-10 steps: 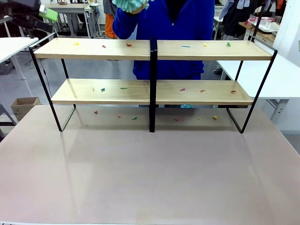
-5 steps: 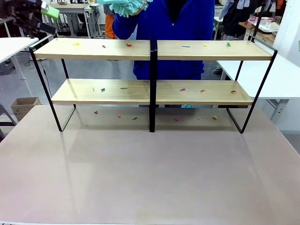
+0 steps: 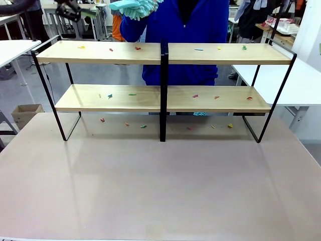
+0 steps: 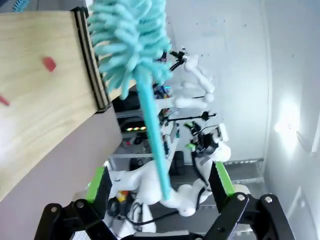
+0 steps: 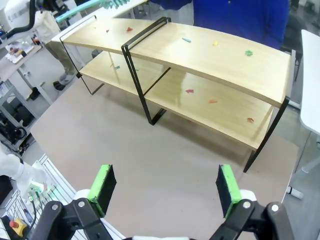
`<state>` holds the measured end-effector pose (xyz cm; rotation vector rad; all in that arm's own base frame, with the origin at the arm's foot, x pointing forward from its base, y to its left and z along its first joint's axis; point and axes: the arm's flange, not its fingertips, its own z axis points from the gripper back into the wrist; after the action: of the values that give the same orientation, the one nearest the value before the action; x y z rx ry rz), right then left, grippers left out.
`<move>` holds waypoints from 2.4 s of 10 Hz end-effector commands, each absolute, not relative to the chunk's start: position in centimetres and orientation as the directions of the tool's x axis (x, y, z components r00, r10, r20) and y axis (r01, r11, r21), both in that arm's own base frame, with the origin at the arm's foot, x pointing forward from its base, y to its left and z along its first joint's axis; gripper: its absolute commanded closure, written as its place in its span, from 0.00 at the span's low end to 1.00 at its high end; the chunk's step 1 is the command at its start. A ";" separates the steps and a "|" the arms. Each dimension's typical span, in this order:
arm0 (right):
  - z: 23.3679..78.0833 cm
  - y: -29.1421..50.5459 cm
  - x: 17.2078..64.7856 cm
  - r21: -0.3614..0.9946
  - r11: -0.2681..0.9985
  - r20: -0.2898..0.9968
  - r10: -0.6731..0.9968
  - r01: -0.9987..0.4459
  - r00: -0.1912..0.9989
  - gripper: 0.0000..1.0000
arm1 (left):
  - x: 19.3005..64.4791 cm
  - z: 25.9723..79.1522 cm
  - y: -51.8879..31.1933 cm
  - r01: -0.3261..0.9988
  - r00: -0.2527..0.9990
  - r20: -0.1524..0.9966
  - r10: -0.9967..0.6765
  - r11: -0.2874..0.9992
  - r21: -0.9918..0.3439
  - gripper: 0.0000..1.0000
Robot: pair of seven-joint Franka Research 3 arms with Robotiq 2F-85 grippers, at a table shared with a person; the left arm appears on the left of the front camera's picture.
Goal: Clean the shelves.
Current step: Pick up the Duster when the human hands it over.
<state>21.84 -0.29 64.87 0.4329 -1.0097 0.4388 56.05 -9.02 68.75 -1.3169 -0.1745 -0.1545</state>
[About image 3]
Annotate dark grey cable sleeve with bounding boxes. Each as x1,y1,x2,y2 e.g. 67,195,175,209
0,0,30,15

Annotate wooden shelf unit black frame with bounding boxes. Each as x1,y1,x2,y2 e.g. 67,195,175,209
164,37,298,144
30,35,166,143

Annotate person's right forearm blue sleeve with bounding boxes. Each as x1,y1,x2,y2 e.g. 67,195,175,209
119,15,151,43

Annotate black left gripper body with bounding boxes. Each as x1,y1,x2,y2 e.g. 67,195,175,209
55,0,82,22

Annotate person in orange trousers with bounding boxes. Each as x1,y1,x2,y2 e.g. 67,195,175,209
111,14,126,42

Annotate black cable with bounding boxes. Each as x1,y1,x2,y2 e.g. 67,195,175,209
41,62,55,101

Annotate black metal pole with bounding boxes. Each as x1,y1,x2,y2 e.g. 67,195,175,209
23,10,38,42
271,0,284,39

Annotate grey white desk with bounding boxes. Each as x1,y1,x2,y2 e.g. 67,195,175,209
42,2,109,41

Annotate grey metal stand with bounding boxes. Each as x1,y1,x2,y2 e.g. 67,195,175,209
0,110,19,149

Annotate person in black clothes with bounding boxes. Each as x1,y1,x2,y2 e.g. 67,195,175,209
26,0,50,43

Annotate white side table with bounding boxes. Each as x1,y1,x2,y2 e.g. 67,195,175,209
231,59,321,130
0,39,42,86

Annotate person in dark coat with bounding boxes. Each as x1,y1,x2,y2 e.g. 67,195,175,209
237,0,278,44

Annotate person in blue jacket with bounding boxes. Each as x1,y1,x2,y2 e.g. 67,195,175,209
119,0,230,86

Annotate wooden workbench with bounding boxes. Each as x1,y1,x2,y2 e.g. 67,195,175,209
255,17,300,46

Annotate cardboard box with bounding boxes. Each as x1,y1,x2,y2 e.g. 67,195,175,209
11,103,45,129

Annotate white wall panel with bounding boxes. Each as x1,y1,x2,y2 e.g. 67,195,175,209
291,0,321,66

